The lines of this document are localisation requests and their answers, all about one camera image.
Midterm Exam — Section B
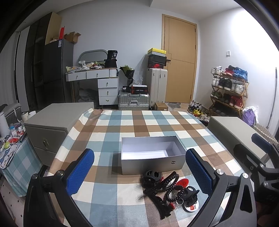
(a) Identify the white China flag badge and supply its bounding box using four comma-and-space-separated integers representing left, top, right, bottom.
182, 201, 199, 212

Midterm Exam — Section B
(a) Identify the red I China badge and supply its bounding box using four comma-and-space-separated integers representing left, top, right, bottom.
176, 178, 189, 188

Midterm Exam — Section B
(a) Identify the purple bag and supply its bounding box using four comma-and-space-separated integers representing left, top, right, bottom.
242, 108, 256, 127

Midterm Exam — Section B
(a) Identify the right grey nightstand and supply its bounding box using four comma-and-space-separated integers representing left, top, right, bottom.
208, 116, 270, 163

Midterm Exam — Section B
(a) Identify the grey nightstand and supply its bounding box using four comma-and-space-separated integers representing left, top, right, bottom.
208, 116, 270, 163
25, 102, 94, 166

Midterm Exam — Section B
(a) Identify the plaid checkered bedspread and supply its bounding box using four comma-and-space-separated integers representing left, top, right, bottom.
49, 109, 243, 226

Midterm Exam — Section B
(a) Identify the wooden shoe rack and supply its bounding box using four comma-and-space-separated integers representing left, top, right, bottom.
209, 73, 249, 118

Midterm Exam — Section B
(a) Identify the left grey nightstand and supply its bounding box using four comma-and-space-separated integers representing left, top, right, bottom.
25, 102, 94, 166

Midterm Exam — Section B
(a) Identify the round black hair claw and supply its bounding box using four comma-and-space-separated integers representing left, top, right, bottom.
140, 170, 162, 189

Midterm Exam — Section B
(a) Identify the grey open cardboard box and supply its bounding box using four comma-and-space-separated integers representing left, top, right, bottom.
121, 136, 186, 175

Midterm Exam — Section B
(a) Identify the black refrigerator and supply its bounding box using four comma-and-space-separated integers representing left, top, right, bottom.
34, 39, 74, 109

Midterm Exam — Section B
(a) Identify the white upright suitcase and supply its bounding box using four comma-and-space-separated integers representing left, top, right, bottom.
144, 68, 168, 107

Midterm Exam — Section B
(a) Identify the silver flat suitcase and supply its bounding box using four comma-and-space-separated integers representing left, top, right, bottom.
118, 91, 149, 110

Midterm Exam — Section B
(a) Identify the wooden door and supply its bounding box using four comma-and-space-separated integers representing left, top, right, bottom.
161, 14, 198, 103

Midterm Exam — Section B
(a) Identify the black red shoe box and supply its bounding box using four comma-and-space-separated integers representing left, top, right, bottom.
148, 54, 167, 69

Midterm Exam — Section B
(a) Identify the white dresser desk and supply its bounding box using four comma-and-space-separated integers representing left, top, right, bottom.
66, 68, 120, 106

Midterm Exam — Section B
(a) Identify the black red flat box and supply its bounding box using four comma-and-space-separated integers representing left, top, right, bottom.
130, 85, 149, 95

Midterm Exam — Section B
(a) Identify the yellow shoe box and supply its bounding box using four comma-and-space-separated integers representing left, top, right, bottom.
147, 48, 167, 56

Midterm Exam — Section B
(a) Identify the black hat box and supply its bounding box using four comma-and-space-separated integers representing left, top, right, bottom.
104, 50, 118, 68

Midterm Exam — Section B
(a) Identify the black bead bracelet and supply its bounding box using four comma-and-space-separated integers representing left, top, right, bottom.
163, 171, 186, 203

